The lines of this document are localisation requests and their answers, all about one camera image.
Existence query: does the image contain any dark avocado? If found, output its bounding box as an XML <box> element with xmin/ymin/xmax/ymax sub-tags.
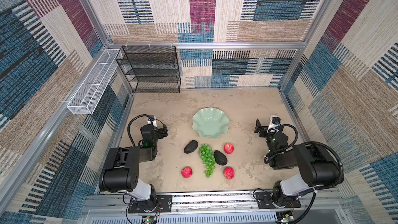
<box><xmin>183</xmin><ymin>140</ymin><xmax>199</xmax><ymax>154</ymax></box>
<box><xmin>214</xmin><ymin>150</ymin><xmax>228</xmax><ymax>166</ymax></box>

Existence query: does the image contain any red apple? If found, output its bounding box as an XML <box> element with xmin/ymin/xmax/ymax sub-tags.
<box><xmin>223</xmin><ymin>167</ymin><xmax>235</xmax><ymax>180</ymax></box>
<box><xmin>181</xmin><ymin>167</ymin><xmax>193</xmax><ymax>178</ymax></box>
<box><xmin>223</xmin><ymin>143</ymin><xmax>234</xmax><ymax>154</ymax></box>

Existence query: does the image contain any mint green scalloped fruit bowl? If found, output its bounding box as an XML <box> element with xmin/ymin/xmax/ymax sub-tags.
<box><xmin>192</xmin><ymin>107</ymin><xmax>230</xmax><ymax>139</ymax></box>

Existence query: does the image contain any green grape bunch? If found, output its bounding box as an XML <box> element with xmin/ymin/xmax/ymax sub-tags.
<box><xmin>199</xmin><ymin>144</ymin><xmax>216</xmax><ymax>178</ymax></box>

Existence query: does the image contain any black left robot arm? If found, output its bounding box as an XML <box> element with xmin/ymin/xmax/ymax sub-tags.
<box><xmin>98</xmin><ymin>114</ymin><xmax>169</xmax><ymax>213</ymax></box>

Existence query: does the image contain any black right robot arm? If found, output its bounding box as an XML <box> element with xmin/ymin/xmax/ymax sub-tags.
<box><xmin>253</xmin><ymin>116</ymin><xmax>344</xmax><ymax>209</ymax></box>

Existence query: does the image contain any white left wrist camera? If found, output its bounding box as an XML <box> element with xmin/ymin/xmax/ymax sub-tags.
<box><xmin>148</xmin><ymin>115</ymin><xmax>157</xmax><ymax>127</ymax></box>

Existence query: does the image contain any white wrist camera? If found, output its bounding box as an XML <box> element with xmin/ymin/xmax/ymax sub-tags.
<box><xmin>268</xmin><ymin>115</ymin><xmax>280</xmax><ymax>132</ymax></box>
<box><xmin>148</xmin><ymin>115</ymin><xmax>157</xmax><ymax>127</ymax></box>

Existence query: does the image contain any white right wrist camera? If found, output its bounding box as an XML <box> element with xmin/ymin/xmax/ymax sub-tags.
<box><xmin>268</xmin><ymin>115</ymin><xmax>280</xmax><ymax>132</ymax></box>

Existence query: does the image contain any black wire shelf rack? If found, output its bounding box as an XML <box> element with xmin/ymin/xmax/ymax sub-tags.
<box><xmin>116</xmin><ymin>46</ymin><xmax>181</xmax><ymax>93</ymax></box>

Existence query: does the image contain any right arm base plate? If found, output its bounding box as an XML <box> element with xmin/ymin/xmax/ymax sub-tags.
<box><xmin>254</xmin><ymin>191</ymin><xmax>302</xmax><ymax>209</ymax></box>

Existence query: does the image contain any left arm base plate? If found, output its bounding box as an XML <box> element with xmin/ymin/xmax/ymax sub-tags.
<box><xmin>127</xmin><ymin>195</ymin><xmax>173</xmax><ymax>214</ymax></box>

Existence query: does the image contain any aluminium front rail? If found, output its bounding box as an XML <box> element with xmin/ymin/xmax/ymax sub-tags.
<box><xmin>80</xmin><ymin>189</ymin><xmax>346</xmax><ymax>217</ymax></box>

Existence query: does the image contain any white wire mesh basket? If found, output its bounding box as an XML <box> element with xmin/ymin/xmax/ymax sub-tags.
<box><xmin>67</xmin><ymin>49</ymin><xmax>119</xmax><ymax>115</ymax></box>

